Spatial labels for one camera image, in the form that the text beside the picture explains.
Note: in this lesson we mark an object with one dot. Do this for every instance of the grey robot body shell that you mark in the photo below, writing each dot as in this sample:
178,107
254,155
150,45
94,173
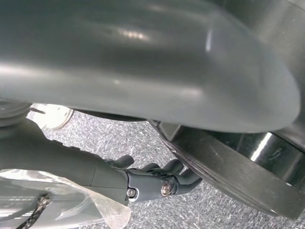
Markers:
285,38

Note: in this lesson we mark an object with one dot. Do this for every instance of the ribbed grey right arm sleeve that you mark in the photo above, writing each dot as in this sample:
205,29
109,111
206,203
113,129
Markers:
11,113

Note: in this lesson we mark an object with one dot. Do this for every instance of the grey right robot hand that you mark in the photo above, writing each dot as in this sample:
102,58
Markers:
119,63

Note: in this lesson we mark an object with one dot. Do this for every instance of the clear plastic film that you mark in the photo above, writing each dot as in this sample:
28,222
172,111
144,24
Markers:
111,215

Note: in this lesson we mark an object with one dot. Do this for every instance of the glossy black robot cylinder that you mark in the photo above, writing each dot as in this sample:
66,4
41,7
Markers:
274,158

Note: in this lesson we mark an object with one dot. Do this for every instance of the chrome stanchion post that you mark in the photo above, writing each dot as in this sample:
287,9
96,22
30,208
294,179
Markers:
54,117

